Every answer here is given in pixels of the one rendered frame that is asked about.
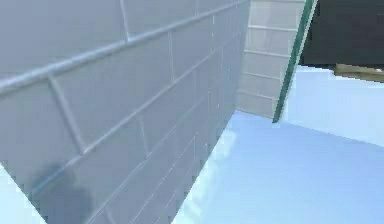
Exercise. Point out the green door frame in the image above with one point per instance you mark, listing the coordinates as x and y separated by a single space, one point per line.
294 60

